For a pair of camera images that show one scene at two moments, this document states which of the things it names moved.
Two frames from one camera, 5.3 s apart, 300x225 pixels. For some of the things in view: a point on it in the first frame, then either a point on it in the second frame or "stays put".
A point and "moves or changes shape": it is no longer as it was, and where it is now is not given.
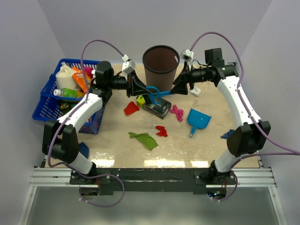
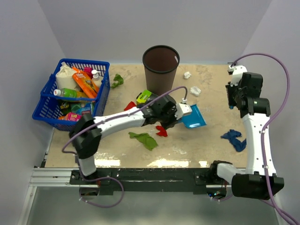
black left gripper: x=134 y=86 → x=173 y=120
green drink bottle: x=69 y=92 stays put
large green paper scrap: x=145 y=139 stays put
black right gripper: x=181 y=83 → x=232 y=102
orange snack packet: x=79 y=77 stays put
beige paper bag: x=64 y=78 stays put
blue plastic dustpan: x=198 y=119 moves or changes shape
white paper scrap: x=195 y=91 stays put
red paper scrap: x=162 y=132 stays put
